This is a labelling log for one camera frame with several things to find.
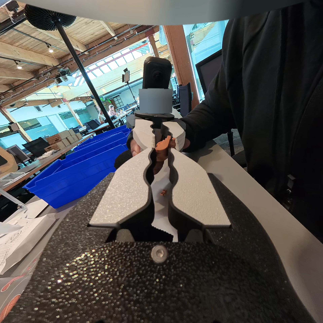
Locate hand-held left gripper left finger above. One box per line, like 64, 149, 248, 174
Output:
88, 148, 154, 227

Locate grey desk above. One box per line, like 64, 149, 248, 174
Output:
0, 139, 323, 323

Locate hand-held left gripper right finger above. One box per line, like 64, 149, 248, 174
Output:
168, 149, 231, 228

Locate grey instruction booklet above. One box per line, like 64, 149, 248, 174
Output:
0, 268, 38, 323

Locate large blue storage bin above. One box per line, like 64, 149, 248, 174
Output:
23, 144, 129, 208

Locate person's right forearm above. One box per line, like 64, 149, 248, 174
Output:
183, 91, 234, 152

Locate black tripod lamp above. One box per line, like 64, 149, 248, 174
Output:
24, 4, 115, 130

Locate black office chair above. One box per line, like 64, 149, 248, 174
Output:
177, 82, 193, 117

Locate small tripod light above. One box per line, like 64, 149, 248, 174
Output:
121, 68, 139, 109

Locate small brown brick plate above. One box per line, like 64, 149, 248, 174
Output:
155, 135, 177, 154

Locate black computer monitor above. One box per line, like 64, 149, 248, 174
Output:
23, 136, 51, 158

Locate wooden beam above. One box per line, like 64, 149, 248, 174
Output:
163, 25, 200, 109

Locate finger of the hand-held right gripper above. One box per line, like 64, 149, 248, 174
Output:
132, 119, 156, 152
163, 120, 186, 152

